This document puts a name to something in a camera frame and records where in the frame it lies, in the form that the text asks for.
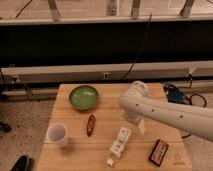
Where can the black shoe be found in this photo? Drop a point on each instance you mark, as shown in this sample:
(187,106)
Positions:
(22,164)

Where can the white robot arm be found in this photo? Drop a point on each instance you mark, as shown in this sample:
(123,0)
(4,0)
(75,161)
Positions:
(192,119)

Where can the green ceramic bowl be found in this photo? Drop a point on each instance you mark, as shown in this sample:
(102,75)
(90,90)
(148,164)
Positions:
(83,97)

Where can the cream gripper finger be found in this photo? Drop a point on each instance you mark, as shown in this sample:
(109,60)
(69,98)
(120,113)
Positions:
(141,126)

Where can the white plastic bottle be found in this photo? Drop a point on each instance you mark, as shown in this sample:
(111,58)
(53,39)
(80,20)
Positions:
(118,145)

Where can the translucent plastic cup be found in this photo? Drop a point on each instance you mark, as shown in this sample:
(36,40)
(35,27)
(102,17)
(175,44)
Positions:
(57,134)

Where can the red chili pepper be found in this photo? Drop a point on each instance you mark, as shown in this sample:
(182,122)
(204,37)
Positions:
(91,125)

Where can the black orange rectangular box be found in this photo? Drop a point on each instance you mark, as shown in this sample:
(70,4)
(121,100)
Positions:
(158,152)

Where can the blue power adapter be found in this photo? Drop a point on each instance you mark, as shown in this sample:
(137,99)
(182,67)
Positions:
(175,96)

